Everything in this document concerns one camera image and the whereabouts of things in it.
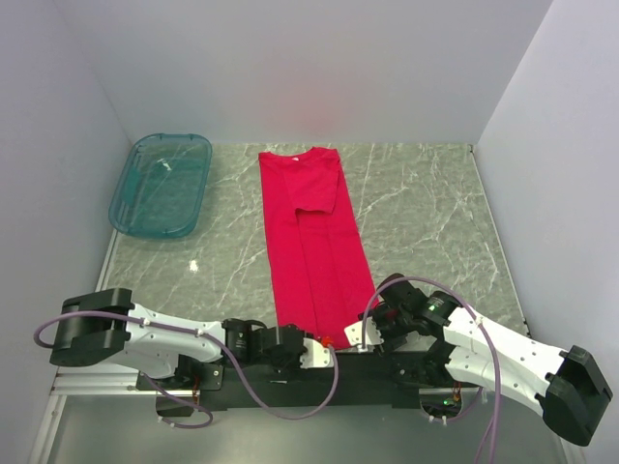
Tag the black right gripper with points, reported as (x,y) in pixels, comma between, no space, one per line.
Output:
(390,343)

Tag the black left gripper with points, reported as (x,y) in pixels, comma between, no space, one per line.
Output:
(294,361)

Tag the red t-shirt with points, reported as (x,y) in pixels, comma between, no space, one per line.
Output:
(320,274)

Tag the teal transparent plastic bin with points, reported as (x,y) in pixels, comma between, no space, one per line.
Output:
(160,191)

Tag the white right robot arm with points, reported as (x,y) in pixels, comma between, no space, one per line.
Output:
(565,387)

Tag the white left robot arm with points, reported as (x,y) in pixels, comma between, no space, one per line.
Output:
(108,327)

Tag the black base beam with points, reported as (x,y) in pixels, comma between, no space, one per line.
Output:
(403,380)

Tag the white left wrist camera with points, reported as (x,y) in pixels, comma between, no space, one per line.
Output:
(315,355)

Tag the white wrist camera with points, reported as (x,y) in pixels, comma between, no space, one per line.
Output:
(363,338)
(315,355)

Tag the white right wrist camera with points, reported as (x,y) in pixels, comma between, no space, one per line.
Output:
(363,338)

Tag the aluminium frame rail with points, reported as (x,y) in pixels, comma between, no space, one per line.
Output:
(103,380)

